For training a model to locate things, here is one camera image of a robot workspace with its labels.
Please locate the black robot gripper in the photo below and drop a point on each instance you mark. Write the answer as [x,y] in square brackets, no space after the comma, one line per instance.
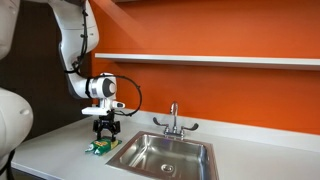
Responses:
[107,122]

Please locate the green Lays chips packet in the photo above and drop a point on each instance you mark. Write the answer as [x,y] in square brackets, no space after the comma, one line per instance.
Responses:
[102,146]

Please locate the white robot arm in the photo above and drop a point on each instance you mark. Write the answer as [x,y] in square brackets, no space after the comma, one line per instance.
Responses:
[80,35]

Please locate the stainless steel sink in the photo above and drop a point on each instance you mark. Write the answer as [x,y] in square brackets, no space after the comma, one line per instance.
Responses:
[163,157]

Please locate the chrome sink faucet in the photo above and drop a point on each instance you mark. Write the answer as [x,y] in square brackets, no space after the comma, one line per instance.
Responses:
[175,131]

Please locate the dark wood cabinet panel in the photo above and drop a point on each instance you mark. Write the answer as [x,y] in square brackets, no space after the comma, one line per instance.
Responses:
[33,70]

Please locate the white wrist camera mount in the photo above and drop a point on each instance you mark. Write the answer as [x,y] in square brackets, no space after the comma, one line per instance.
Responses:
[100,108]

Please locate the white lower wall shelf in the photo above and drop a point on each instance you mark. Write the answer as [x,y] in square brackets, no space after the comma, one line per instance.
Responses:
[224,61]

